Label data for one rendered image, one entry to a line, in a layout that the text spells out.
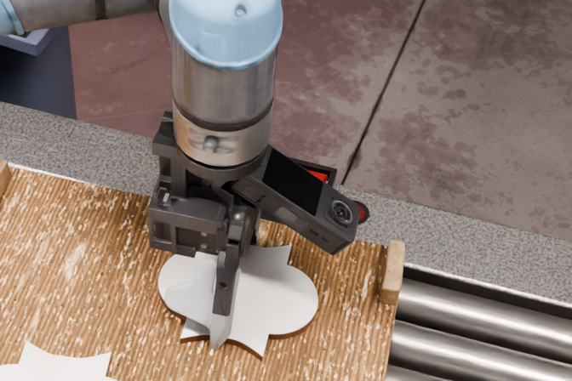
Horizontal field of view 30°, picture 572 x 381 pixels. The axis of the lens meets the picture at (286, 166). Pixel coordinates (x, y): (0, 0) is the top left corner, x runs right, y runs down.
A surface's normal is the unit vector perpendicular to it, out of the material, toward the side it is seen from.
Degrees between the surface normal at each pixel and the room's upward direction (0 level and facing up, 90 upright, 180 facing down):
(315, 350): 0
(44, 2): 81
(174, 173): 90
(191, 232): 90
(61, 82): 90
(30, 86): 90
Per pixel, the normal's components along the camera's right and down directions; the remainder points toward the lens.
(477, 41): 0.08, -0.67
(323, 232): -0.20, 0.68
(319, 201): 0.57, -0.50
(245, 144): 0.49, 0.67
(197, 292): -0.15, 0.36
